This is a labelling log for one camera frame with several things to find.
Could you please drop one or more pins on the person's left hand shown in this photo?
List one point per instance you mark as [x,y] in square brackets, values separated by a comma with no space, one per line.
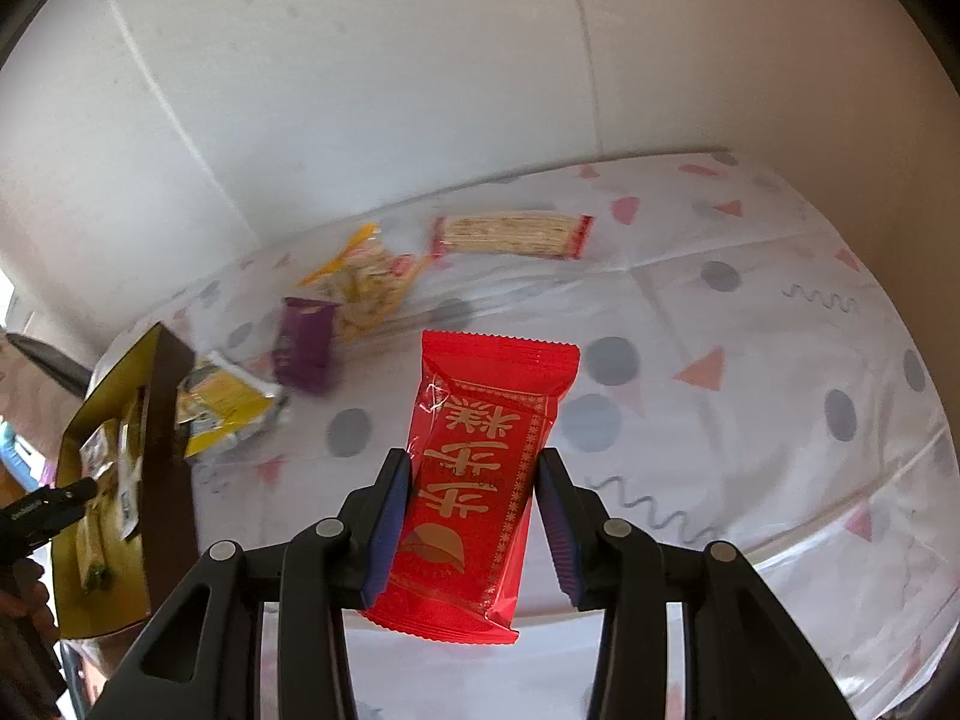
[26,600]

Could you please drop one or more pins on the gold tin box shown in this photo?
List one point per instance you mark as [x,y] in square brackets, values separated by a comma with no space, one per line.
[169,465]

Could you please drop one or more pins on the grain bar clear packet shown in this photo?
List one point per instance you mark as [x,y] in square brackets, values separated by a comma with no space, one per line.
[510,235]

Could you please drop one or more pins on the purple snack packet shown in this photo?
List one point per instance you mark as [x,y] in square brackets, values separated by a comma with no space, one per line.
[304,345]

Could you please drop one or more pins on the yellow green snack packet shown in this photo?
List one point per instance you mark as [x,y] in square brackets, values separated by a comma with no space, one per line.
[201,382]
[240,405]

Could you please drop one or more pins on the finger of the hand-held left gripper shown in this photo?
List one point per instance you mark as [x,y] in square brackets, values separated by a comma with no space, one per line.
[71,496]

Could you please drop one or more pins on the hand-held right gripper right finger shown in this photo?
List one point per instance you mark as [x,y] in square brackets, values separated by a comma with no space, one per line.
[559,532]

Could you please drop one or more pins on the black chair back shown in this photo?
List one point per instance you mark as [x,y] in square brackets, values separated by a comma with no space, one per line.
[49,364]

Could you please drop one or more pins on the large red snack packet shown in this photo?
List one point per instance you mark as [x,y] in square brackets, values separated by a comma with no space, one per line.
[472,495]

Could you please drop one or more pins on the yellow clear candy packet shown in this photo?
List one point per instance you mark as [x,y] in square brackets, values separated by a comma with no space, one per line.
[371,296]
[341,259]

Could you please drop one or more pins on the green cracker packet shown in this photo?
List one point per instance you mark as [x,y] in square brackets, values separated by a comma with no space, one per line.
[94,547]

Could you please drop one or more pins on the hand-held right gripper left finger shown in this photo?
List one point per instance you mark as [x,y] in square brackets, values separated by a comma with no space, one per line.
[386,532]

